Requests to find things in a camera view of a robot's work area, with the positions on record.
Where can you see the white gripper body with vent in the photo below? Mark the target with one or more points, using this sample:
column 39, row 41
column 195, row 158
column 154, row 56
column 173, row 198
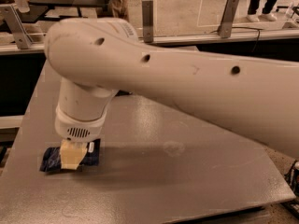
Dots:
column 79, row 129

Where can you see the dark blue snack bar wrapper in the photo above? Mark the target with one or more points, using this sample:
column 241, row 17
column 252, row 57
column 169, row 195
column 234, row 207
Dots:
column 51, row 161

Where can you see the middle metal glass bracket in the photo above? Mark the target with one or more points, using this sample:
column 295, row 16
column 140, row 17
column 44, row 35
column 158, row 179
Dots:
column 147, row 20

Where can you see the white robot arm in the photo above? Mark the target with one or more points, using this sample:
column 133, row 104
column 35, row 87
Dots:
column 253, row 97

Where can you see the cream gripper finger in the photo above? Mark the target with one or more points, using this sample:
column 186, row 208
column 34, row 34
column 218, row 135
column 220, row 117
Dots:
column 72, row 154

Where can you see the metal glass bracket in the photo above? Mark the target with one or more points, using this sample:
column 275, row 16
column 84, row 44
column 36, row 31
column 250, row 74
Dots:
column 11, row 16
column 225, row 27
column 147, row 20

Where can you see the right metal glass bracket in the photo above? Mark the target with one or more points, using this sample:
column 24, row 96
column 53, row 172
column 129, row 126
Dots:
column 225, row 27

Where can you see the black desk in background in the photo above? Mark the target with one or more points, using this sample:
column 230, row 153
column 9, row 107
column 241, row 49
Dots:
column 39, row 8

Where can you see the left metal glass bracket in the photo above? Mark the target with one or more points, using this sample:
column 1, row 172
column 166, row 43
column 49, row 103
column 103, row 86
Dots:
column 11, row 16

